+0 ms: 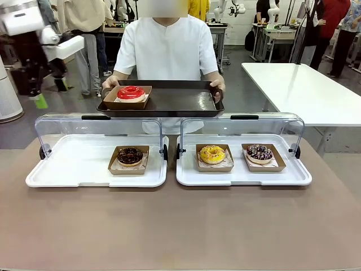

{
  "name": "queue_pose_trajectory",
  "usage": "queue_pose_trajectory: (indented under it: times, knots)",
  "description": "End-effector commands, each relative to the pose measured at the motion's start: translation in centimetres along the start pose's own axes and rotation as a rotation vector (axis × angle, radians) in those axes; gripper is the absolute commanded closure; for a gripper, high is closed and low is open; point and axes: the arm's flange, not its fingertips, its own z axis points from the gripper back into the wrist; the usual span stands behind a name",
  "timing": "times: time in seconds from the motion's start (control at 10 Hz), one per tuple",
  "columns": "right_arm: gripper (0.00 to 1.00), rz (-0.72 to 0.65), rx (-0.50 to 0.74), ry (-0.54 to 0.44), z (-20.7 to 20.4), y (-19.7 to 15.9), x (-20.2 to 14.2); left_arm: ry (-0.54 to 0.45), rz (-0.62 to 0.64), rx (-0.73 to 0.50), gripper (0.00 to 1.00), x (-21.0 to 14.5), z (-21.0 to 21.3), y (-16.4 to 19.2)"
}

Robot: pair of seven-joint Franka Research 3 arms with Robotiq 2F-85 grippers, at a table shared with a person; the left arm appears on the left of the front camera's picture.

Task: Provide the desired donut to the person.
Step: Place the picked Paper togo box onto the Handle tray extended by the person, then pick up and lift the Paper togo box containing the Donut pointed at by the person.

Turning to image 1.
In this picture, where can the bystander in dark jeans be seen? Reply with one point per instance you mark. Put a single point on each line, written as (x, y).
(102, 53)

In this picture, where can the black slanted stand pole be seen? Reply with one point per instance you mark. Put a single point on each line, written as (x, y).
(306, 39)

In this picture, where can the person's left hand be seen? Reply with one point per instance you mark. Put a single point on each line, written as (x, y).
(220, 89)

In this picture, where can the clear hinged tray lid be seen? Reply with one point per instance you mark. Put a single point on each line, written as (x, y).
(239, 124)
(98, 124)

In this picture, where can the grey metal frame desk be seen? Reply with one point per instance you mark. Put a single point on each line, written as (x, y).
(221, 42)

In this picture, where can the person's right forearm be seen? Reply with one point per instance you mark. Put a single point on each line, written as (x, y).
(117, 75)

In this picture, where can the yellow sprinkled donut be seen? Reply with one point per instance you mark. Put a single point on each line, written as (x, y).
(206, 155)

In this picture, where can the dark white-striped donut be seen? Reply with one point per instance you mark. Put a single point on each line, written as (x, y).
(252, 153)

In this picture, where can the bystander in cream sweater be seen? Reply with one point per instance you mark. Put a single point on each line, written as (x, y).
(84, 14)

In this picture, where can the red glazed donut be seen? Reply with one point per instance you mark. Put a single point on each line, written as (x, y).
(124, 105)
(124, 94)

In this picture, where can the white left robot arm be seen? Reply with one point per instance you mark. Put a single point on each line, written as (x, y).
(19, 21)

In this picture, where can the large white table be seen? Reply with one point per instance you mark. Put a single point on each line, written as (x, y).
(296, 84)

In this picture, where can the person in white shirt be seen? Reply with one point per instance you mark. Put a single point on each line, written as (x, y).
(166, 50)

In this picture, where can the dark brown serving tray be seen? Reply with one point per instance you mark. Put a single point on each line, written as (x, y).
(180, 98)

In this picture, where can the sprinkled chocolate donut in box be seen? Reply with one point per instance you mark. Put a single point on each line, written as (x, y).
(268, 168)

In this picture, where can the black hanging bag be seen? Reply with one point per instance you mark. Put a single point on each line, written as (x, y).
(249, 41)

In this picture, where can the person's left forearm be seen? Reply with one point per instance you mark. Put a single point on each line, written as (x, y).
(215, 76)

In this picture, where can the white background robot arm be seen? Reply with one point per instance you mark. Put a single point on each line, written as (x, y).
(273, 12)

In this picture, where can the bystander in black clothes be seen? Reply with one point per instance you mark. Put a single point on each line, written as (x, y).
(262, 8)

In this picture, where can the white display tray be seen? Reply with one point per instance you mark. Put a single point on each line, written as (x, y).
(186, 163)
(70, 163)

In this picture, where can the bystander in yellow shirt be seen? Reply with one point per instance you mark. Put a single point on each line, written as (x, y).
(198, 8)

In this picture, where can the person's right hand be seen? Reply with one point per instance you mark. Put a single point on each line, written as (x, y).
(110, 82)

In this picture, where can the bystander in blue floral shirt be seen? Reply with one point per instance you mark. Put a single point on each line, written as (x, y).
(349, 25)

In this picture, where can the yellow glazed donut in box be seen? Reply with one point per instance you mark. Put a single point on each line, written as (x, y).
(214, 169)

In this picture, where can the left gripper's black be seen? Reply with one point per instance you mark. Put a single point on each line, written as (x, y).
(36, 76)

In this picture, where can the white background robot with gripper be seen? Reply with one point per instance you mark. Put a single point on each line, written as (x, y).
(225, 9)

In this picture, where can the bystander in red jacket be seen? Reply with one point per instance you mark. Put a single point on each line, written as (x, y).
(335, 17)

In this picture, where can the background desk with green light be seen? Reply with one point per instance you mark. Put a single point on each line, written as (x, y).
(115, 26)

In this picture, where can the grey background work desk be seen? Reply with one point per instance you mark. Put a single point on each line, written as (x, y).
(277, 35)

